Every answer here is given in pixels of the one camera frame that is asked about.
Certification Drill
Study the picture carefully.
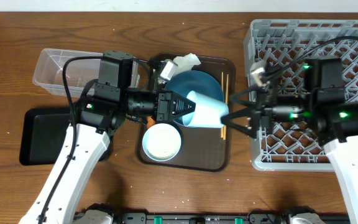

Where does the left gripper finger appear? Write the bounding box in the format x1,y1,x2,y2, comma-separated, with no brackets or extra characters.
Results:
171,107,195,121
172,91,196,109

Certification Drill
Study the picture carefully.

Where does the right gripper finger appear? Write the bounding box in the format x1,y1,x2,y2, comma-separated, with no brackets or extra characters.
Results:
229,86,259,107
221,107,259,139

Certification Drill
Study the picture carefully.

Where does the dark blue bowl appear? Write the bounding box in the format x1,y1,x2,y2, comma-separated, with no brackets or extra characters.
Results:
163,70,225,128

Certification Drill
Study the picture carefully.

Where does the light blue cup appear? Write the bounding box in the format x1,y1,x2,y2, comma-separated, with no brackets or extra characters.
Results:
182,91,229,128

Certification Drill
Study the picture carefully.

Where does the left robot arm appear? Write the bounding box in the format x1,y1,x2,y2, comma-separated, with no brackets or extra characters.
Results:
20,50,195,223

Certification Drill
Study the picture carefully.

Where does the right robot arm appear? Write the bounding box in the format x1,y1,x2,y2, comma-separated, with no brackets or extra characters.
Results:
221,56,358,223

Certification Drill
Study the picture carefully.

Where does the grey dishwasher rack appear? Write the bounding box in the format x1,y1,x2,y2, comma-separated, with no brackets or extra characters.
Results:
243,19,358,172

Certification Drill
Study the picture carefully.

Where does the orange carrot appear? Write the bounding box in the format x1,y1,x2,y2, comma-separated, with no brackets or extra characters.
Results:
146,116,156,129

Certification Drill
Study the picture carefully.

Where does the small bowl with rice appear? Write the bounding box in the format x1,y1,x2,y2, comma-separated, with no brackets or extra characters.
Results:
142,123,182,162

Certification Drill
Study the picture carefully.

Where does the brown serving tray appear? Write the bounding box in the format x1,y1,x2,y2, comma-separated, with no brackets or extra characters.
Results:
135,56,236,172

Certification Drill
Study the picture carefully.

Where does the crumpled white napkin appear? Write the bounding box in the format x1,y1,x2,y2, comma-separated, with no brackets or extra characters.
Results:
173,53,201,75

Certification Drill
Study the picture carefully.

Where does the clear plastic container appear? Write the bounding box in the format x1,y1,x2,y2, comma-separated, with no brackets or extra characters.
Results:
33,49,140,101

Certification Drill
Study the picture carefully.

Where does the black bin lid tray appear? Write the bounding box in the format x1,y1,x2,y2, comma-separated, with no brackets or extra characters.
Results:
19,107,111,166

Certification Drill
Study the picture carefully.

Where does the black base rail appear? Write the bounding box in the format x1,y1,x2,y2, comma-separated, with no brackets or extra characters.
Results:
73,203,350,224

